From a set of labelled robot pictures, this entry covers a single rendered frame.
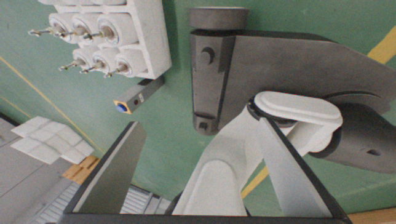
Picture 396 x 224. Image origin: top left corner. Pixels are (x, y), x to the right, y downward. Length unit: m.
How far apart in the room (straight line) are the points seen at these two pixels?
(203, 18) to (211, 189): 0.42
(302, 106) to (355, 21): 0.37
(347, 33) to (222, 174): 0.64
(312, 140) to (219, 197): 0.32
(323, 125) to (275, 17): 0.41
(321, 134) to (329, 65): 0.21
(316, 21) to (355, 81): 0.24
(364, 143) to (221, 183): 0.39
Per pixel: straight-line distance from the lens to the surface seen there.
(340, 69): 0.55
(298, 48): 0.48
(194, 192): 0.21
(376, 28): 0.73
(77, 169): 4.44
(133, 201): 5.54
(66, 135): 3.16
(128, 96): 0.66
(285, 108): 0.38
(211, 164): 0.22
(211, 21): 0.42
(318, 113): 0.42
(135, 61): 0.57
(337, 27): 0.69
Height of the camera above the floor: 0.61
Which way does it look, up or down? 45 degrees down
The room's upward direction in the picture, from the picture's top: 155 degrees counter-clockwise
